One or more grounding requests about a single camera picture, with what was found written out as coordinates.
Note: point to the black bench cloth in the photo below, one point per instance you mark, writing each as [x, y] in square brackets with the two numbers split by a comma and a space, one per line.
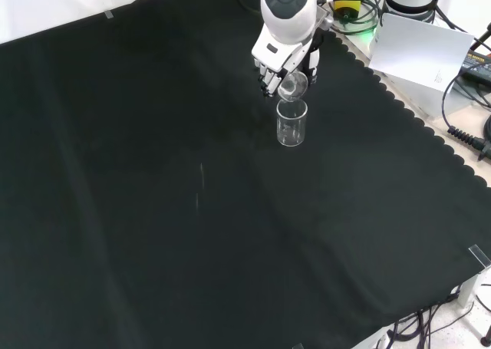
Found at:
[153, 191]

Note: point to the clear tape piece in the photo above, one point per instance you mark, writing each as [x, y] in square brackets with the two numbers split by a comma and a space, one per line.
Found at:
[480, 256]
[298, 346]

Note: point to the clear glass beaker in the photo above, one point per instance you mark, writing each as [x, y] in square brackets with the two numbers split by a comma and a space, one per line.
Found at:
[291, 134]
[293, 88]

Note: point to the white bench leg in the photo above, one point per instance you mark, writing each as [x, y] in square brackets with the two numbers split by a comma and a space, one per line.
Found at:
[473, 287]

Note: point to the grey tape piece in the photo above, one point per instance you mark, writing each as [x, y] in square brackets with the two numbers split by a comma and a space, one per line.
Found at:
[109, 14]

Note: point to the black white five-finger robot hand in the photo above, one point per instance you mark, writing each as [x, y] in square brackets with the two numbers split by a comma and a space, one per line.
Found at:
[274, 55]

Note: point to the pale board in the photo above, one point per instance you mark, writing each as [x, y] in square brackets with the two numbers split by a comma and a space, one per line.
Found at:
[418, 50]

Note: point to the yellow stop button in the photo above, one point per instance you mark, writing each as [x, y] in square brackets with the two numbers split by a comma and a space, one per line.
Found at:
[347, 7]

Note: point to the black power adapter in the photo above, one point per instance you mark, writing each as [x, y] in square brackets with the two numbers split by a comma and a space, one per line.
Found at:
[477, 63]

